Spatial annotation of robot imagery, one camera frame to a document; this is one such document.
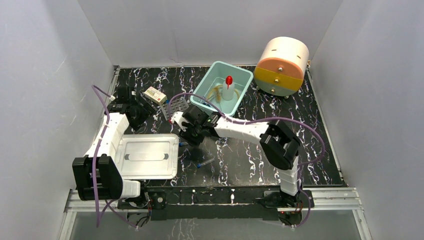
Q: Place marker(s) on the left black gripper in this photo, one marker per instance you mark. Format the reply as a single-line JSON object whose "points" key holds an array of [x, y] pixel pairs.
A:
{"points": [[124, 96]]}

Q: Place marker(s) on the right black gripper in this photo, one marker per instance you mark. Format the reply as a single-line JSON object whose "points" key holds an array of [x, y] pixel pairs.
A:
{"points": [[186, 136]]}

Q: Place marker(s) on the small white red box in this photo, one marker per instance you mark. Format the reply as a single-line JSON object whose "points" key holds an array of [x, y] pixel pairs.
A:
{"points": [[155, 95]]}

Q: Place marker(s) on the clear test tube rack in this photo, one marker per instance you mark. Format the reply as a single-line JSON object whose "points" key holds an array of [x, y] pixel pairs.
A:
{"points": [[177, 105]]}

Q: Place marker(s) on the brown test tube brush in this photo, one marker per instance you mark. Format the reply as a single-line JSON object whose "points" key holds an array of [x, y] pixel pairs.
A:
{"points": [[217, 94]]}

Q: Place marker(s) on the tan rubber tubing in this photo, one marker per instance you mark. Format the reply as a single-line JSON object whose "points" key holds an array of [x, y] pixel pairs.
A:
{"points": [[221, 92]]}

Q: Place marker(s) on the red-cap wash bottle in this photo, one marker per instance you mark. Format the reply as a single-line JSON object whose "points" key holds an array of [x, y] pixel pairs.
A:
{"points": [[228, 88]]}

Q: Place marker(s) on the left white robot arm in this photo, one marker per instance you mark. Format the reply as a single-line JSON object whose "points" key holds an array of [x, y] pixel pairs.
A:
{"points": [[96, 174]]}

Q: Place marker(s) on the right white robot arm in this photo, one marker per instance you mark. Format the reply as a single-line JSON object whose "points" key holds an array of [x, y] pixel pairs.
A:
{"points": [[279, 144]]}

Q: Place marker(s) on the white bin lid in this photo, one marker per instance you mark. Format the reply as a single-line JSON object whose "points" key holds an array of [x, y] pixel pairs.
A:
{"points": [[148, 156]]}

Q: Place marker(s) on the light teal plastic bin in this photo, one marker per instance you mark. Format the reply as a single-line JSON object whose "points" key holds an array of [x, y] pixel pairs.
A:
{"points": [[216, 75]]}

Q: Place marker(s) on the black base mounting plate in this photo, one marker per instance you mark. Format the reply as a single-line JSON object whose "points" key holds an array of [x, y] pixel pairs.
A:
{"points": [[224, 202]]}

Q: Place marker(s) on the round orange yellow drawer cabinet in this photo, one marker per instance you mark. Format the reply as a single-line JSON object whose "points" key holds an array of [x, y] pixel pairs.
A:
{"points": [[281, 68]]}

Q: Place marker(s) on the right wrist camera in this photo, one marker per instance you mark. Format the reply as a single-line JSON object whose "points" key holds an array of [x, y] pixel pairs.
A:
{"points": [[177, 118]]}

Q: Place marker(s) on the aluminium frame rail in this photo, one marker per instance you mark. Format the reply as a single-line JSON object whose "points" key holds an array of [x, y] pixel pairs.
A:
{"points": [[325, 199]]}

